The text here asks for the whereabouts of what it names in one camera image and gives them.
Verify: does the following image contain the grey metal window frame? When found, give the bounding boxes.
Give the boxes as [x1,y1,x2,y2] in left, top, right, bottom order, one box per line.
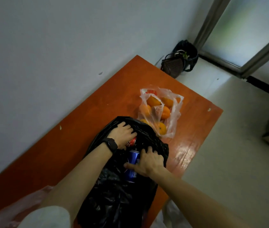
[193,0,269,79]

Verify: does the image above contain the black lined trash bin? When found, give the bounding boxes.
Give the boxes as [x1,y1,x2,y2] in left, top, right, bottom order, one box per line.
[172,40,199,73]

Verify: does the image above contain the white plastic bag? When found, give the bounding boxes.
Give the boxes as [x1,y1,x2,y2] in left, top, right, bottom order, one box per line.
[150,199,193,228]

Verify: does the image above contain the black wrist watch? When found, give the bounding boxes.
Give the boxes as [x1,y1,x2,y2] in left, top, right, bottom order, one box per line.
[102,137,118,154]

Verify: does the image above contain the brown dustpan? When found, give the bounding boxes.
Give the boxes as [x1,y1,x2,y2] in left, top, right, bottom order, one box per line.
[160,53,185,79]

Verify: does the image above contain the white sleeve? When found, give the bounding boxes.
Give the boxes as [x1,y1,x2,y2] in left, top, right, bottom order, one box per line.
[18,206,72,228]

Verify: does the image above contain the blue drink can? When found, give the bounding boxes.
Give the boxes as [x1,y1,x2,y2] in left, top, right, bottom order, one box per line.
[124,150,140,183]

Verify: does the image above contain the bunch of oranges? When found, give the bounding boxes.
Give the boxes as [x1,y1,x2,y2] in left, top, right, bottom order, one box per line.
[139,95,174,136]

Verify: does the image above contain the person's right forearm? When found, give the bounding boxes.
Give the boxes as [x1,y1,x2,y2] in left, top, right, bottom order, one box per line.
[148,167,252,228]

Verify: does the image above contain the person's right hand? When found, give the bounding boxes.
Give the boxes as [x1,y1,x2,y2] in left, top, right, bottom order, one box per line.
[124,146,166,177]

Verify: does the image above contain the person's left forearm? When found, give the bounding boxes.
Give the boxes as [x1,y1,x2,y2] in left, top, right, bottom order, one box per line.
[38,143,114,224]

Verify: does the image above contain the clear plastic bag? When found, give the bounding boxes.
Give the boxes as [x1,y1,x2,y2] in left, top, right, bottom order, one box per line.
[137,87,184,139]

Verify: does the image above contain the red drink can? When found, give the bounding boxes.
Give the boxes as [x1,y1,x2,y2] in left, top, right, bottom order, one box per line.
[126,136,138,148]

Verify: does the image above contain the person's left hand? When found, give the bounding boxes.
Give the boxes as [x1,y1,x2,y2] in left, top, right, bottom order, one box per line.
[107,121,138,150]

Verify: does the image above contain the black plastic bag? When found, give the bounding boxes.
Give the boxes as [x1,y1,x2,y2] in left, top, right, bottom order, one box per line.
[76,116,169,228]

